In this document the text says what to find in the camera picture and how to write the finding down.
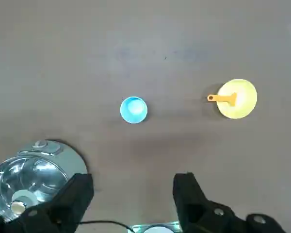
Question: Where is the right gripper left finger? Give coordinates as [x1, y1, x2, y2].
[0, 172, 95, 233]

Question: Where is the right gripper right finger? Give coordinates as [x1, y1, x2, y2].
[172, 172, 288, 233]

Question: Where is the blue plastic cup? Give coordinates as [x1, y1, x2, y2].
[120, 96, 148, 124]

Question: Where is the steel cooking pot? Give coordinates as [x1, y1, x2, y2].
[0, 139, 88, 223]

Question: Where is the glass pot lid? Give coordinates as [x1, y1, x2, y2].
[0, 156, 70, 219]

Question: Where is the yellow bowl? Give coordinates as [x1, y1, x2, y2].
[217, 79, 258, 119]

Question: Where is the thin black cable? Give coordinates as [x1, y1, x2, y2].
[79, 219, 134, 233]

